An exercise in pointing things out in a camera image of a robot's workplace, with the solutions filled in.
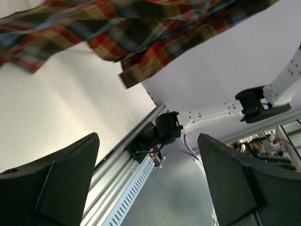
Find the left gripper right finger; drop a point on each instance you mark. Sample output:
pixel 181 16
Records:
pixel 249 192

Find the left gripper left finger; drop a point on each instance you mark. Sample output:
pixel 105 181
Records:
pixel 52 190

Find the brown plaid shirt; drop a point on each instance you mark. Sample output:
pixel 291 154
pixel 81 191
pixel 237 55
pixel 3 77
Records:
pixel 144 36

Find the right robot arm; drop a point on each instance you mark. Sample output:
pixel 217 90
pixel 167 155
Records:
pixel 250 105

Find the aluminium mounting rail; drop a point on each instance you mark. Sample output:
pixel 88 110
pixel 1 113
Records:
pixel 112 175

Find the white slotted cable duct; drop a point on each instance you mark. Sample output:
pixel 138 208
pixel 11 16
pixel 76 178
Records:
pixel 125 202

